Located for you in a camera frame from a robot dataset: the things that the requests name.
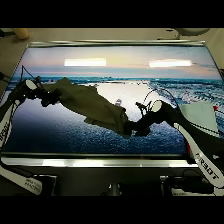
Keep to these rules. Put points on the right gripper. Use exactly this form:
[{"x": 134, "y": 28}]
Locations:
[{"x": 141, "y": 126}]

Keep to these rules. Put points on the olive green garment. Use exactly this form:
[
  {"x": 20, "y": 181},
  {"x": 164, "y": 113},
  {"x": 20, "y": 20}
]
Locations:
[{"x": 90, "y": 103}]

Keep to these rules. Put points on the pale green garment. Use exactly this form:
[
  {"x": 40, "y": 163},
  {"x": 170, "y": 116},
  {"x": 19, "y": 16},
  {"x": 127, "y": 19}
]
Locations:
[{"x": 200, "y": 115}]

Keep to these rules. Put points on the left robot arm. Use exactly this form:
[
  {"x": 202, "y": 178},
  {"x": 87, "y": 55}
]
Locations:
[{"x": 7, "y": 115}]

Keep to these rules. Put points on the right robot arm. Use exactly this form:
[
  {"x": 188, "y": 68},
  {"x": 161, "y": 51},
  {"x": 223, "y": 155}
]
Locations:
[{"x": 203, "y": 160}]

